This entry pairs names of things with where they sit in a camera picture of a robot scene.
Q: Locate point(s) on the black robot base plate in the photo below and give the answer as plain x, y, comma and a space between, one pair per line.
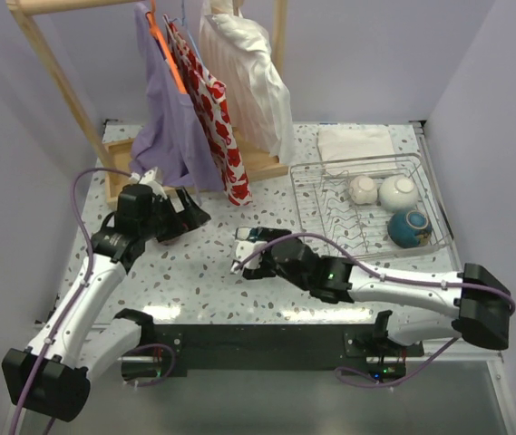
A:
280, 347

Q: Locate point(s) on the dark teal bowl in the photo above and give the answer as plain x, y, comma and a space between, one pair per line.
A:
410, 228

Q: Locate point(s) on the white ceramic bowl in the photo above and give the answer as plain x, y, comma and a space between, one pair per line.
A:
398, 193

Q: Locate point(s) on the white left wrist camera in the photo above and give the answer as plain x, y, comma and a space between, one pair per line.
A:
150, 179

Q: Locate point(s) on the blue white dotted bowl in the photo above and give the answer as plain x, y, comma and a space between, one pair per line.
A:
252, 234

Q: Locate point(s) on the white pleated garment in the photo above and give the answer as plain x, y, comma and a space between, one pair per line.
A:
237, 52

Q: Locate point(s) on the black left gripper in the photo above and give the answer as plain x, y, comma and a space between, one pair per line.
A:
178, 217

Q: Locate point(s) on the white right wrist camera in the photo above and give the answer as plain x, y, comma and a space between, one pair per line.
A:
240, 252

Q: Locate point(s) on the folded white cloth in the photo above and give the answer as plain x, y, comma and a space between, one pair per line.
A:
346, 144

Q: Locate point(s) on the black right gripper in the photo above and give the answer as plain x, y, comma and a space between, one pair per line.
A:
259, 273

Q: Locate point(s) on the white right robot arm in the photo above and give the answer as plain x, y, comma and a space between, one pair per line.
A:
471, 304

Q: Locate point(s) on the blue clothes hanger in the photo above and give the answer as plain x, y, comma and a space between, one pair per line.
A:
182, 20

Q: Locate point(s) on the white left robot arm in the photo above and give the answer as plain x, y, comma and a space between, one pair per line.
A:
54, 373

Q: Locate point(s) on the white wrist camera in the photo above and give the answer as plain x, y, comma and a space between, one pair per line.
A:
150, 179
240, 252

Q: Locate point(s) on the orange clothes hanger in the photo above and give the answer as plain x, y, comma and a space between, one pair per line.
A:
165, 49

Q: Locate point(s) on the red white floral garment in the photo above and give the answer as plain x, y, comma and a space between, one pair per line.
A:
208, 96

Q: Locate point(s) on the purple hanging garment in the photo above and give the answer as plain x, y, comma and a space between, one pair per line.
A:
172, 140

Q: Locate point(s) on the metal wire dish rack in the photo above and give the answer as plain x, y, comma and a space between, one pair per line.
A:
325, 207

